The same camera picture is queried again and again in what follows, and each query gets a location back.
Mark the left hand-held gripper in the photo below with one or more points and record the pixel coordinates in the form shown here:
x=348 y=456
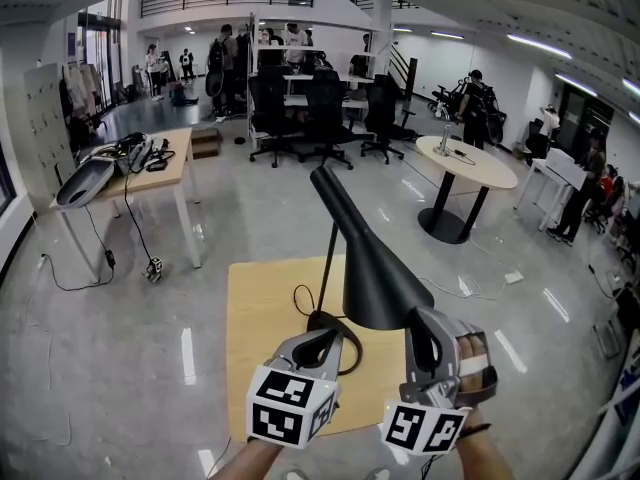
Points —
x=280 y=393

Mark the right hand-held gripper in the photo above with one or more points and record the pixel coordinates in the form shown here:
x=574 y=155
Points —
x=430 y=393

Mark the black desk lamp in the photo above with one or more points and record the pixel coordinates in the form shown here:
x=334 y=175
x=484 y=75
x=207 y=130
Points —
x=380 y=278

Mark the person's right forearm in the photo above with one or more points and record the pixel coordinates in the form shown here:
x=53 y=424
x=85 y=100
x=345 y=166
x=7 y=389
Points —
x=480 y=458

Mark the person's left forearm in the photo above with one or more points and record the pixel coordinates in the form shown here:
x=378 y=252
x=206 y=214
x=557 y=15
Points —
x=250 y=463

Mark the person's right hand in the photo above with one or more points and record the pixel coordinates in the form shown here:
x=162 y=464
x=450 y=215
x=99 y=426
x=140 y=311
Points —
x=472 y=350

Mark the white power strip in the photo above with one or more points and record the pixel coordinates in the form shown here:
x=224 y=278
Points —
x=514 y=277

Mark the person's left shoe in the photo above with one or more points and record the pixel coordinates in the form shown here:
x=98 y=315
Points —
x=296 y=475

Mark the person's shoe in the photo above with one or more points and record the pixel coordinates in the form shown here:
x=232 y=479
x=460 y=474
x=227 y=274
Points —
x=377 y=474
x=296 y=475

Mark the person's right shoe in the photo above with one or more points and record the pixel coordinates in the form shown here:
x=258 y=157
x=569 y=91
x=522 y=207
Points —
x=377 y=474

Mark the small checker-patterned gadget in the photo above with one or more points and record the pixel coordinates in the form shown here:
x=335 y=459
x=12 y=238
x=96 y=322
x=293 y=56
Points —
x=155 y=267

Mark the round wooden table black legs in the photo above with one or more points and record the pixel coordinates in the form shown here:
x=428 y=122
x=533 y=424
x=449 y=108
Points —
x=480 y=173

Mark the metal stand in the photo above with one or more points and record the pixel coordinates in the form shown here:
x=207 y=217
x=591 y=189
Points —
x=444 y=140

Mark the wooden step platform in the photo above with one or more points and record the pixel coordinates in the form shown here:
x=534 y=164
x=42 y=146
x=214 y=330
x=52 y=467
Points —
x=206 y=143

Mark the rectangular wooden table white legs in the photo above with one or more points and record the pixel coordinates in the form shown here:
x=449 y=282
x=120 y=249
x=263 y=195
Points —
x=165 y=163

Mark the black office chair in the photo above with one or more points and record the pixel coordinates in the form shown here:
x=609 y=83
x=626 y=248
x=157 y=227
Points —
x=382 y=103
x=270 y=103
x=325 y=103

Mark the white shelving workstation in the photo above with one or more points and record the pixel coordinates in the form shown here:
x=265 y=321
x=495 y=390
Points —
x=295 y=100

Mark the black staircase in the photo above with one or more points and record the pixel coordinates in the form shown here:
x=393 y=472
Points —
x=411 y=78

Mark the grey oval shell pod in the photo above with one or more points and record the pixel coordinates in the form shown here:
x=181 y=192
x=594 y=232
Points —
x=92 y=178

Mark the ceiling light panel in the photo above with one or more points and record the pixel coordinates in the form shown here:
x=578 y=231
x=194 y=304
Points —
x=575 y=83
x=447 y=34
x=540 y=45

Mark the black framed window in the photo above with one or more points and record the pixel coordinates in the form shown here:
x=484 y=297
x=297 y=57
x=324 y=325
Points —
x=4 y=183

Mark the clothes rack with coats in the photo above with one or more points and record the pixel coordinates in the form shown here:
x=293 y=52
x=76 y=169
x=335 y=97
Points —
x=80 y=88

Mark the grey locker cabinet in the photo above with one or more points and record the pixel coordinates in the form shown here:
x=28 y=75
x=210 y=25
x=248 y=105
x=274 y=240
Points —
x=45 y=118

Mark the glass entrance door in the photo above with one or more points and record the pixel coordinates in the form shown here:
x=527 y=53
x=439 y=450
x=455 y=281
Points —
x=100 y=53

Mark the square wooden pedestal table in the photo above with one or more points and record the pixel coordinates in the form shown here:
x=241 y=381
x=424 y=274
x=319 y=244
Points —
x=260 y=328

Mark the blue wall sign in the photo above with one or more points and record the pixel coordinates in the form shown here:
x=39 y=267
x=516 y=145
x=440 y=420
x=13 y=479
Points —
x=71 y=45

